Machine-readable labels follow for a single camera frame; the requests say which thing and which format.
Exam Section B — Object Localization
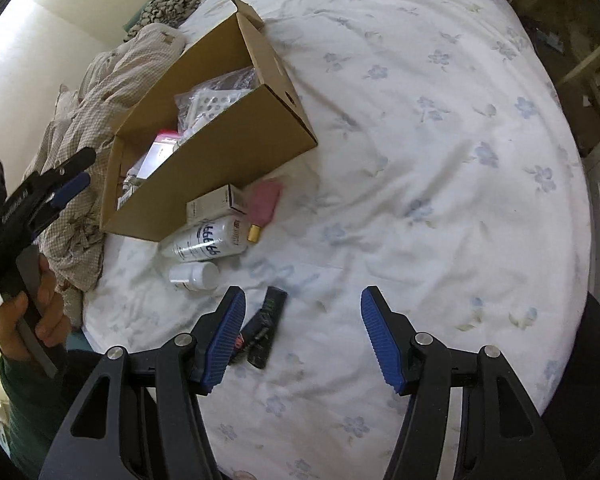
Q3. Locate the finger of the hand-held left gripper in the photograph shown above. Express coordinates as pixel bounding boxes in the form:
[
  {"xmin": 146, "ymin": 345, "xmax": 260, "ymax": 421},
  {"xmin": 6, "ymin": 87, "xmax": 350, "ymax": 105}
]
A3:
[
  {"xmin": 47, "ymin": 171, "xmax": 92, "ymax": 211},
  {"xmin": 27, "ymin": 146, "xmax": 98, "ymax": 187}
]

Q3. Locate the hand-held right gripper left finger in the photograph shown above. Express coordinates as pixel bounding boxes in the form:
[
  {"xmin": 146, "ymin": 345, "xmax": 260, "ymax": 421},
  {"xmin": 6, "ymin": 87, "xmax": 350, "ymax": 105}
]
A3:
[{"xmin": 39, "ymin": 285, "xmax": 247, "ymax": 480}]

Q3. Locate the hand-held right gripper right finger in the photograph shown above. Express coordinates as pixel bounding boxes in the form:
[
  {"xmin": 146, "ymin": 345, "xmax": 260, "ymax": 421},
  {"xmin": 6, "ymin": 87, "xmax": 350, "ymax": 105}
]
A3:
[{"xmin": 360, "ymin": 285, "xmax": 566, "ymax": 480}]

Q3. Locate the black and red tube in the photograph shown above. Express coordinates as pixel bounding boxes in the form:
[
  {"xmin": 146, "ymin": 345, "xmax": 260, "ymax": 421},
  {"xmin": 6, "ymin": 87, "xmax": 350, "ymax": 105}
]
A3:
[{"xmin": 232, "ymin": 310, "xmax": 266, "ymax": 361}]

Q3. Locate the brown cardboard box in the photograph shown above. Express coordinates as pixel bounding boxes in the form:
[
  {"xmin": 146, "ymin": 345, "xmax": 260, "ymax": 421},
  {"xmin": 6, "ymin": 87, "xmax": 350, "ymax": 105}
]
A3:
[{"xmin": 99, "ymin": 0, "xmax": 320, "ymax": 243}]

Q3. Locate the person's left forearm green sleeve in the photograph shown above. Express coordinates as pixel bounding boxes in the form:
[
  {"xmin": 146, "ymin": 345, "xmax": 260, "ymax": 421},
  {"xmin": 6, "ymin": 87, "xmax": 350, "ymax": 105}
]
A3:
[{"xmin": 0, "ymin": 349, "xmax": 103, "ymax": 480}]

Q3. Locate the person's left hand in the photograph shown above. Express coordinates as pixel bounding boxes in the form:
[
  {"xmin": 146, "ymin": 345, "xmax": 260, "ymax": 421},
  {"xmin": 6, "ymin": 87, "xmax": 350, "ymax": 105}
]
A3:
[{"xmin": 0, "ymin": 255, "xmax": 74, "ymax": 361}]

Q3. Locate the beige checkered quilt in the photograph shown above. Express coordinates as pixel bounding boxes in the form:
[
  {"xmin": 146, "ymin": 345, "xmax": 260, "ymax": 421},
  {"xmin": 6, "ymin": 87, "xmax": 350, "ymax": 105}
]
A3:
[{"xmin": 22, "ymin": 24, "xmax": 186, "ymax": 311}]

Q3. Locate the white barcoded medicine box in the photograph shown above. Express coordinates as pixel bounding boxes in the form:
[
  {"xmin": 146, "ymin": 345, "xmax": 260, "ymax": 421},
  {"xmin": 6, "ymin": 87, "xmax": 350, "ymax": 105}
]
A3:
[{"xmin": 116, "ymin": 172, "xmax": 146, "ymax": 211}]

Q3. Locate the white pill bottle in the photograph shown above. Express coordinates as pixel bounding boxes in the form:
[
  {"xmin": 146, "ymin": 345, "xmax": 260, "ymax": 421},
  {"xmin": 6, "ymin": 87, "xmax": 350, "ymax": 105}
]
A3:
[{"xmin": 168, "ymin": 261, "xmax": 221, "ymax": 291}]

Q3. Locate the white bottle blue print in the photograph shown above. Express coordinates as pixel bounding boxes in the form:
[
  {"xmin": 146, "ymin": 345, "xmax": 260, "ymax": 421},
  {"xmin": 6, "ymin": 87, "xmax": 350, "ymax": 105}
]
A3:
[{"xmin": 159, "ymin": 214, "xmax": 253, "ymax": 264}]

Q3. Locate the red cigarette pack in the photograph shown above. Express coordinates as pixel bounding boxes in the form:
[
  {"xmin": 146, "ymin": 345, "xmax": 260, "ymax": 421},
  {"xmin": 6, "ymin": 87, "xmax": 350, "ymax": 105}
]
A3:
[{"xmin": 154, "ymin": 129, "xmax": 191, "ymax": 152}]

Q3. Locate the small white medicine box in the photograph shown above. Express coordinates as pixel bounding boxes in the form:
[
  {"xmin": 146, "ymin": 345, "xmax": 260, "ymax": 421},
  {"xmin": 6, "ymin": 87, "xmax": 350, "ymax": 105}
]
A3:
[{"xmin": 186, "ymin": 184, "xmax": 249, "ymax": 226}]

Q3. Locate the pink bottle gold cap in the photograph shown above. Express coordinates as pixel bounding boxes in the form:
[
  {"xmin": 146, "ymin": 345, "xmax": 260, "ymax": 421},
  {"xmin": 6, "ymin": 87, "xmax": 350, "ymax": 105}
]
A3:
[{"xmin": 246, "ymin": 179, "xmax": 284, "ymax": 245}]

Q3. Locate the clear bag of pill blisters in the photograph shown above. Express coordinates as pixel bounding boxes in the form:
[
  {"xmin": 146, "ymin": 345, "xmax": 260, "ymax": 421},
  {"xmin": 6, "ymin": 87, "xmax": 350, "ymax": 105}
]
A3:
[{"xmin": 174, "ymin": 66, "xmax": 258, "ymax": 133}]

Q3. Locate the white flowered bed sheet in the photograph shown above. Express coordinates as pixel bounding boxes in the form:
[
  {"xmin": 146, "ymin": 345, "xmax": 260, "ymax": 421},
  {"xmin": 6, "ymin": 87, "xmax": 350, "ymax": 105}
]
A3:
[{"xmin": 82, "ymin": 0, "xmax": 593, "ymax": 480}]

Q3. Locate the dark floral cloth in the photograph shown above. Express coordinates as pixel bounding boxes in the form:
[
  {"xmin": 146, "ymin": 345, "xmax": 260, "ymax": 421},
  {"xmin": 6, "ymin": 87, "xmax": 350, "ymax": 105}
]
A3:
[{"xmin": 125, "ymin": 0, "xmax": 213, "ymax": 41}]

